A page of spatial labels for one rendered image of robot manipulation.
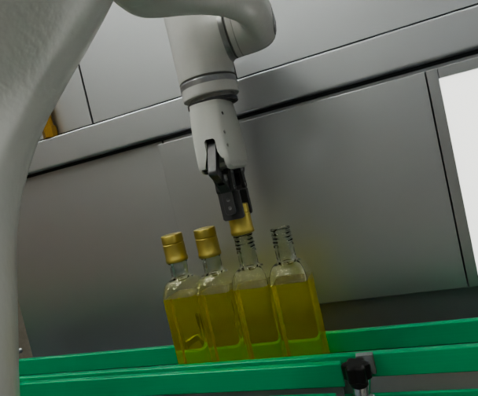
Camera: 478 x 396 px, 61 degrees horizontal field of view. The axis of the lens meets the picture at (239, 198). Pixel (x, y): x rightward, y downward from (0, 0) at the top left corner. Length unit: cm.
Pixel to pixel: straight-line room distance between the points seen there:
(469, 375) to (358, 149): 35
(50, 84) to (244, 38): 44
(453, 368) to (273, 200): 36
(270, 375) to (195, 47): 46
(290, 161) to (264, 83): 14
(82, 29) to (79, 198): 77
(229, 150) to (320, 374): 32
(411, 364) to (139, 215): 55
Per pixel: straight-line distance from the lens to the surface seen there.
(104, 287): 94
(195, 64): 59
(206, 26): 60
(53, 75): 17
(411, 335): 66
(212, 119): 56
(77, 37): 18
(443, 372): 60
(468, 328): 66
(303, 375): 59
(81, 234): 94
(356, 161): 69
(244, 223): 59
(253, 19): 54
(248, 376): 61
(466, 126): 70
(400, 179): 69
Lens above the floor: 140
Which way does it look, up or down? 3 degrees down
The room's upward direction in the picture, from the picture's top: 13 degrees counter-clockwise
